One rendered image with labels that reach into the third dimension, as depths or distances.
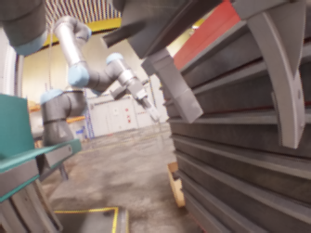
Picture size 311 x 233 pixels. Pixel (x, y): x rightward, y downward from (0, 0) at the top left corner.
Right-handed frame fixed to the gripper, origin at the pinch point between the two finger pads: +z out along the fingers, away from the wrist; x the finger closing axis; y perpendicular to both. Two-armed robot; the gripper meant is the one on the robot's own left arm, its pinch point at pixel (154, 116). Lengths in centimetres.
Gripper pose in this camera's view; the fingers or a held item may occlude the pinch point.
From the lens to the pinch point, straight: 52.3
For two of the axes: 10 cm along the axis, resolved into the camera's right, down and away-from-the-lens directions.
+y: 8.1, -5.8, 0.8
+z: 5.9, 8.0, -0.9
